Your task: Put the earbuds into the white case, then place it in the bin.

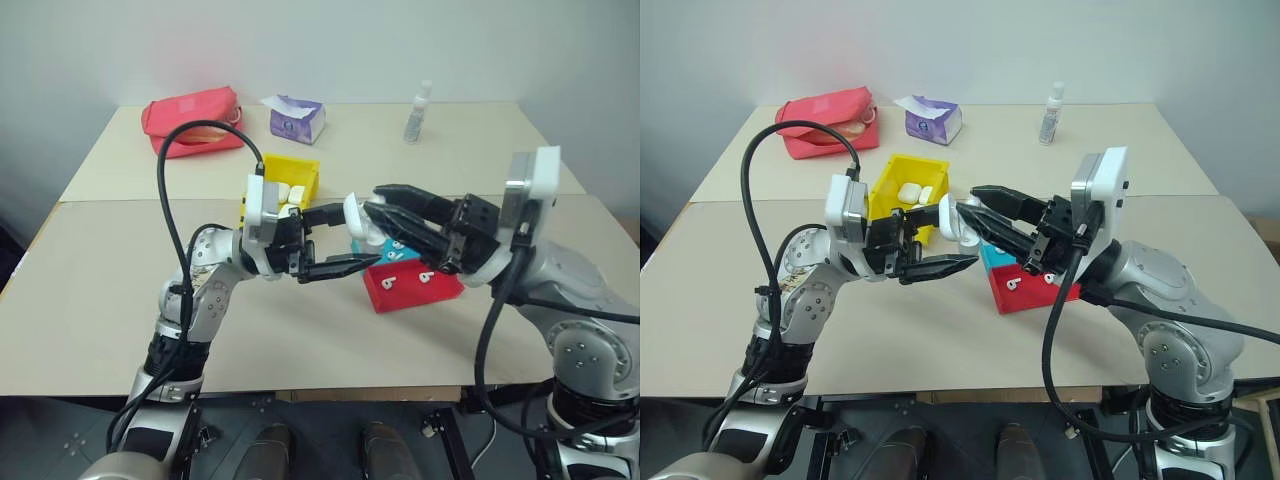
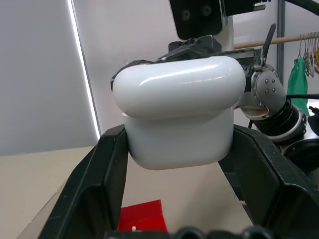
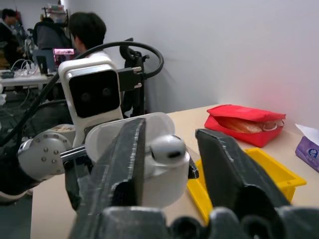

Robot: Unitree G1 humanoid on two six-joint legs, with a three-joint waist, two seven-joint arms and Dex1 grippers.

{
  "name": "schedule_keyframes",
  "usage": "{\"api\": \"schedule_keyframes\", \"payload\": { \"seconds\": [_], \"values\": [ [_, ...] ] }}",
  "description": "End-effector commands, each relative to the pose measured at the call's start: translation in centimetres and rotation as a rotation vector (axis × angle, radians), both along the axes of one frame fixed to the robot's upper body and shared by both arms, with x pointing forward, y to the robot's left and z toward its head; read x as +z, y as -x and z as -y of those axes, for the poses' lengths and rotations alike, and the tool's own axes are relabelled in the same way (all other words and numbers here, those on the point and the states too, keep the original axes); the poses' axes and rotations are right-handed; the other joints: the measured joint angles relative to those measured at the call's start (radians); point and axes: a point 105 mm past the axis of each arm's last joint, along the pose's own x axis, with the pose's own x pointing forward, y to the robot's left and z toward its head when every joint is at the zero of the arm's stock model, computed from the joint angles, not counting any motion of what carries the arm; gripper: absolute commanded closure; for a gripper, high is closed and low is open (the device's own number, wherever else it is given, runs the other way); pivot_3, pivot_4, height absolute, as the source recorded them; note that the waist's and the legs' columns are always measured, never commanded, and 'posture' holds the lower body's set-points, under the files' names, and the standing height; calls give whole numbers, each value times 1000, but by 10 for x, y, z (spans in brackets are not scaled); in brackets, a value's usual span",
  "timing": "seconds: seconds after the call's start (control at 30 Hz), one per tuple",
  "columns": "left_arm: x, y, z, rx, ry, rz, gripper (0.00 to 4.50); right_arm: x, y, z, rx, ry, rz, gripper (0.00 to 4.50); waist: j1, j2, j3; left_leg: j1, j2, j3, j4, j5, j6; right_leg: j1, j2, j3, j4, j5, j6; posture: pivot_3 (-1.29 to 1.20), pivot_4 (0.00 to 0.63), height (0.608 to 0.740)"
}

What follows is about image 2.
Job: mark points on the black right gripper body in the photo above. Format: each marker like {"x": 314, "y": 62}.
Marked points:
{"x": 194, "y": 48}

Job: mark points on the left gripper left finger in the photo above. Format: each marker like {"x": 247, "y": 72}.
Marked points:
{"x": 84, "y": 189}

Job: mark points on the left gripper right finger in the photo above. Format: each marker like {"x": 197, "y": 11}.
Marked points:
{"x": 269, "y": 189}

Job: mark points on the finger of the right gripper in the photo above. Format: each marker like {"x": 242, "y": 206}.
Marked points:
{"x": 248, "y": 78}
{"x": 135, "y": 63}

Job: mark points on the white earbud charging case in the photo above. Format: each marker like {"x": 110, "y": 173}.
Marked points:
{"x": 179, "y": 117}

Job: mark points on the green garment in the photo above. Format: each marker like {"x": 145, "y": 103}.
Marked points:
{"x": 297, "y": 82}

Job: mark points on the grey metal pole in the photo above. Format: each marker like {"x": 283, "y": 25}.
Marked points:
{"x": 281, "y": 37}

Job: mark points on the white LED light strip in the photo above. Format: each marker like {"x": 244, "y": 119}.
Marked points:
{"x": 83, "y": 67}

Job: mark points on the red block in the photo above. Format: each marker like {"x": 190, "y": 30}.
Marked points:
{"x": 142, "y": 214}

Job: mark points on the bunch of clothes hangers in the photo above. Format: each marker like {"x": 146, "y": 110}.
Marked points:
{"x": 311, "y": 54}

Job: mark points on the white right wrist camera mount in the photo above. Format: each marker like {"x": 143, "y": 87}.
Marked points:
{"x": 197, "y": 17}

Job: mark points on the wooden clothes rail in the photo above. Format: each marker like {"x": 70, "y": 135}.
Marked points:
{"x": 281, "y": 39}

